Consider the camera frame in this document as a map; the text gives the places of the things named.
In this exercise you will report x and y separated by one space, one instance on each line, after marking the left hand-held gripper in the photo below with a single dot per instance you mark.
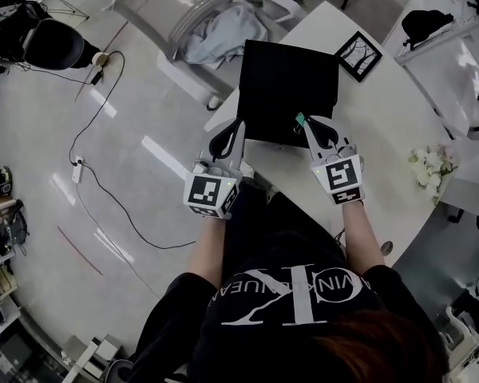
205 192

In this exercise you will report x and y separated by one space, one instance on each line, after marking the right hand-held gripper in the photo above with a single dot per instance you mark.
339 176

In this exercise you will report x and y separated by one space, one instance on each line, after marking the small green clip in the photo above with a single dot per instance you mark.
300 118

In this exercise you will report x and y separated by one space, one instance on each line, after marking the black box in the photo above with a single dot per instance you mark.
283 94

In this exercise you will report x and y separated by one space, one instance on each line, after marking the person's left forearm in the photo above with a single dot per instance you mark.
207 245

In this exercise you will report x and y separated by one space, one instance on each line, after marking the person's right forearm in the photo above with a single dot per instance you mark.
361 234

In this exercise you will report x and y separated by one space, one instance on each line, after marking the white square block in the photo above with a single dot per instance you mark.
104 347

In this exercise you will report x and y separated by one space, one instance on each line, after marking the person's left hand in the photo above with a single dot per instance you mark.
221 172

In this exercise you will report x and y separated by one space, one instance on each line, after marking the white plastic armchair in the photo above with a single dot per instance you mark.
183 78

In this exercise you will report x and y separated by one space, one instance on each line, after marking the black flat tray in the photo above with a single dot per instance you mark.
359 56

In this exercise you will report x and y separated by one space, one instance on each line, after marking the person's black trousers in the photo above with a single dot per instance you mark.
287 222

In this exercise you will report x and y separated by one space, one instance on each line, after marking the white flower bouquet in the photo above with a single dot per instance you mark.
427 166

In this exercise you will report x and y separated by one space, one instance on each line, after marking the pale blue cloth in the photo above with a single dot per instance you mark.
223 34

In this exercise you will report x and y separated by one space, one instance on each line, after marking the black power adapter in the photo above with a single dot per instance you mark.
96 77

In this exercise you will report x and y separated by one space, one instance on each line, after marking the white power strip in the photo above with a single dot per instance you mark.
77 170

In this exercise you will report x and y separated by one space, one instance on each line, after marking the black bag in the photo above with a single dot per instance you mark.
425 24

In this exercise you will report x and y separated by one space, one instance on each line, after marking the beige tape roll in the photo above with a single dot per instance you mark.
100 59

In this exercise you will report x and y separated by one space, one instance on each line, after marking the person's black printed shirt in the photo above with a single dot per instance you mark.
191 333

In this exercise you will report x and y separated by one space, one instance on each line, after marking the cluttered shelf unit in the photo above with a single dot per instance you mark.
4 253

